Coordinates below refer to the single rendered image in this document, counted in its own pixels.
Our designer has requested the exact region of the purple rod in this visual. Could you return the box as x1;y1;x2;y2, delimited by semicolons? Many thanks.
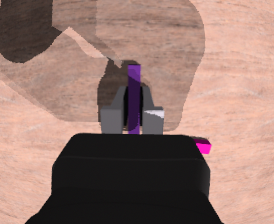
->
128;64;141;134

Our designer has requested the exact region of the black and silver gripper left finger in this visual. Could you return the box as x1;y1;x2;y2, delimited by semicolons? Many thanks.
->
100;86;128;134

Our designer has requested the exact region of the small magenta block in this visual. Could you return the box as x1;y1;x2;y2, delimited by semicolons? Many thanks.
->
194;139;211;154

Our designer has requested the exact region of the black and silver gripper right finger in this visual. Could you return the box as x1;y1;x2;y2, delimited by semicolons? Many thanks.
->
140;86;164;134

